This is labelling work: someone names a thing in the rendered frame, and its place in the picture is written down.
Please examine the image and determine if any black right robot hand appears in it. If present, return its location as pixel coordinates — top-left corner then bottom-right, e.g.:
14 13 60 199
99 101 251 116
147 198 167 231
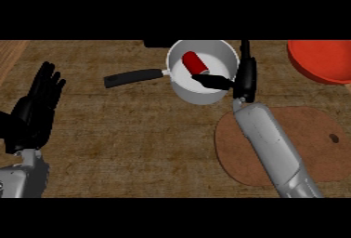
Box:
191 39 259 103

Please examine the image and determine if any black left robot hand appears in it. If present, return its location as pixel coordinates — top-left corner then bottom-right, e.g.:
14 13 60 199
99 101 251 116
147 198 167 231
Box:
0 60 69 154

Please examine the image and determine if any red can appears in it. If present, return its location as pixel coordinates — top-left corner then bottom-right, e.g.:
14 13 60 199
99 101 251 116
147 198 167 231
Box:
182 50 212 76

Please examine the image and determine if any pale wooden board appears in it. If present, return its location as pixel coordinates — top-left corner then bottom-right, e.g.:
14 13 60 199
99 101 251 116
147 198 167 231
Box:
0 39 30 86

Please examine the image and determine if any brown wooden cutting board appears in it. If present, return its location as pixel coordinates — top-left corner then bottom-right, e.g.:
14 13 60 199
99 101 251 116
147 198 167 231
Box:
215 106 351 188

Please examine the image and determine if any red bowl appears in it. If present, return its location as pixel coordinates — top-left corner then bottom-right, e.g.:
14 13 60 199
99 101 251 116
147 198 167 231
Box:
287 39 351 86

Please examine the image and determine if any white pot with black handle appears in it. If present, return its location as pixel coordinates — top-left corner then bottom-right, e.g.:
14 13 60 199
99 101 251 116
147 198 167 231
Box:
104 39 243 106

